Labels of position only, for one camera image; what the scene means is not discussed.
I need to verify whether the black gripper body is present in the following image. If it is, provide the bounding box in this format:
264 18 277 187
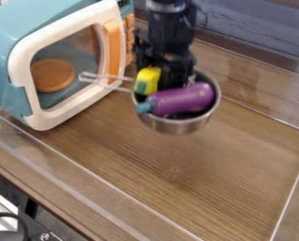
133 29 195 89

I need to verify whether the purple toy eggplant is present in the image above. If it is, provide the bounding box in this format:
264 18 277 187
136 82 215 116

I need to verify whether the silver pot with wire handle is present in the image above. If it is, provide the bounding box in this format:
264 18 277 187
77 71 223 137

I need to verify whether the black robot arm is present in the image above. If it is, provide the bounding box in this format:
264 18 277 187
135 0 197 90

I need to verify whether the blue toy microwave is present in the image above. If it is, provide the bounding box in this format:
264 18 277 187
0 0 135 131

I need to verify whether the clear acrylic barrier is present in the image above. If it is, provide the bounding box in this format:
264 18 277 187
0 108 203 241

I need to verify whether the black cable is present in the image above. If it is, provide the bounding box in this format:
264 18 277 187
0 212 32 241

